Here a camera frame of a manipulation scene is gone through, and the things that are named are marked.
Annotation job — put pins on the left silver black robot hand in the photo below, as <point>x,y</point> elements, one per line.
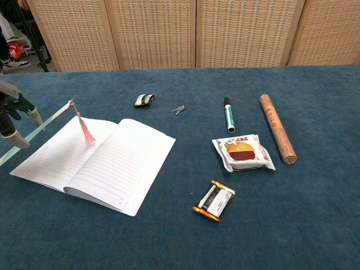
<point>11,97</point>

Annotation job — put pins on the blue cream bookmark pink tassel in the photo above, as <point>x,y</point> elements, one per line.
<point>87,136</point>

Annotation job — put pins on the black white sneaker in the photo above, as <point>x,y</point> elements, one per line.
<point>17,64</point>

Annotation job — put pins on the orange bag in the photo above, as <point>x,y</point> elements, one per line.
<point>15,50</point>

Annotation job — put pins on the black tripod stand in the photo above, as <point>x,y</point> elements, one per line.
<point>43,57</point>

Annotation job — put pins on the open lined white notebook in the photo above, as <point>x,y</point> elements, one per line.
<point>121,168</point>

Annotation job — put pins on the crumpled black white wrapper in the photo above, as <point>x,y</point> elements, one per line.
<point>143,100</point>

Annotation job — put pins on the wicker wooden folding screen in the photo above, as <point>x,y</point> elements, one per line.
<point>154,33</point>

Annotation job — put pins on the small silver keys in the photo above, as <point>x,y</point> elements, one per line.
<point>177,109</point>

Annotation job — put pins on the green white marker pen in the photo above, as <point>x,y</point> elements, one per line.
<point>229,115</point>

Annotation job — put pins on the orange-ended battery pack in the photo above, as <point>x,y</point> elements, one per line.
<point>215,201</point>

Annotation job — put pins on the white snack cake packet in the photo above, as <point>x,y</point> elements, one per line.
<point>242,153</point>

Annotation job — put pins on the brown wooden rolling pin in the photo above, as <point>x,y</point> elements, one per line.
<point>277,128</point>

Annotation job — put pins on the blue carpet table mat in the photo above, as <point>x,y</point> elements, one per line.
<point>309,211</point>

